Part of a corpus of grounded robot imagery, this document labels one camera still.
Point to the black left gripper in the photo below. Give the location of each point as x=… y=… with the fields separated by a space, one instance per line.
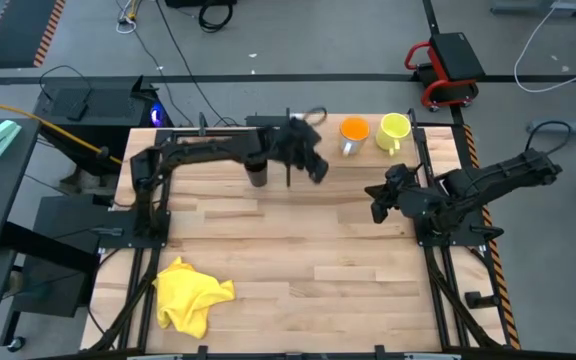
x=293 y=140

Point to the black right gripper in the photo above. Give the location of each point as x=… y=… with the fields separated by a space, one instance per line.
x=413 y=195

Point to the tall black cup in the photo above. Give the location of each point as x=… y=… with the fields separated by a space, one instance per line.
x=257 y=175

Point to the white mug orange inside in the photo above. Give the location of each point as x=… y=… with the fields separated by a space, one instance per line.
x=354 y=131

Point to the pale yellow mug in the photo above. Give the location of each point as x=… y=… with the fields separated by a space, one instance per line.
x=393 y=131

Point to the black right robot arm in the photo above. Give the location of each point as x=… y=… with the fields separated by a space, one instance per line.
x=498 y=180

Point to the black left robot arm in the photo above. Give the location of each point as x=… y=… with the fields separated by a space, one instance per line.
x=203 y=147

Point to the orange black hazard tape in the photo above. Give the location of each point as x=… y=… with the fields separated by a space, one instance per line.
x=498 y=280

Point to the red black rolling stool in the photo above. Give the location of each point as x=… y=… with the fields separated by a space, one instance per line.
x=448 y=65

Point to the yellow cloth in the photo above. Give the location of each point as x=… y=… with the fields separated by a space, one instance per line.
x=188 y=300

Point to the black computer tower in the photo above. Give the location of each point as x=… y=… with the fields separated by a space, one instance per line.
x=98 y=107

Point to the black equipment cart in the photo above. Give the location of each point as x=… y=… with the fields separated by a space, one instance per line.
x=63 y=260

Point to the mint green stapler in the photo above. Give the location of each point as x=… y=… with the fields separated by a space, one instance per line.
x=0 y=137

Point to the black mat orange striped edge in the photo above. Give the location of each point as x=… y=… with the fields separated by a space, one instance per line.
x=15 y=30

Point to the black table frame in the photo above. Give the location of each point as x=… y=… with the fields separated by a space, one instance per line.
x=448 y=300

